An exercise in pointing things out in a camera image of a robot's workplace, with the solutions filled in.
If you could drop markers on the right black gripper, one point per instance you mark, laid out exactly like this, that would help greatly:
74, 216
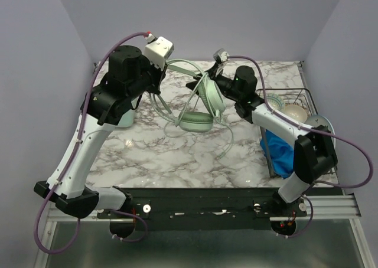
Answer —
214, 74

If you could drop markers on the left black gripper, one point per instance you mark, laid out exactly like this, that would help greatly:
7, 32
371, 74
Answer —
159, 74

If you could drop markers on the mint green wired headphones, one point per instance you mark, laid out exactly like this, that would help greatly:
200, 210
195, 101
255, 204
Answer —
193, 121

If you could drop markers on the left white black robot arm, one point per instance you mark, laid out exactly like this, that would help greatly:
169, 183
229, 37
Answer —
131, 72

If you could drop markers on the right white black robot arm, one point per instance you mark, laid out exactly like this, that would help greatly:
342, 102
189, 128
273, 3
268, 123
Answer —
314, 153

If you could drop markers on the mint green rectangular tray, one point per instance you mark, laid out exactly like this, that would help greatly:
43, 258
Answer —
126, 120

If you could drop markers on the patterned yellow centre bowl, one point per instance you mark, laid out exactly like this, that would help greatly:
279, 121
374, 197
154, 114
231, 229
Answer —
275, 101

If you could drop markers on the cream plain bowl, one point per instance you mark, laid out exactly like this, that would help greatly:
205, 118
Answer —
296, 112

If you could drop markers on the blue cloth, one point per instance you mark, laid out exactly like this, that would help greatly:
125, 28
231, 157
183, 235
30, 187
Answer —
281, 153

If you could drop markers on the blue plate with red fruit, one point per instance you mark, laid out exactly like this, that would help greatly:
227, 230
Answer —
317, 120

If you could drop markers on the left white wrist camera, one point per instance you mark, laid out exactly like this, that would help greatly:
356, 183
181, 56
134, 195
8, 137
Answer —
158, 52

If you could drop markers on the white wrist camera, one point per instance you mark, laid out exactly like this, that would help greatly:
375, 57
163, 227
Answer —
221, 56
158, 52

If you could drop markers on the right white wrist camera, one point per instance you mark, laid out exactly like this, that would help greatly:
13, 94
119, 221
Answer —
221, 56

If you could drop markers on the black wire dish rack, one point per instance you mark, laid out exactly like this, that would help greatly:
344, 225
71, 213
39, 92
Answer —
299, 96

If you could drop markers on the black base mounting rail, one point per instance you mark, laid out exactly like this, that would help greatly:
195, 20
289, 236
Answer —
168, 209

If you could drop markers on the aluminium extrusion frame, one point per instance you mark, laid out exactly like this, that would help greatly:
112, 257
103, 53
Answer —
329, 236

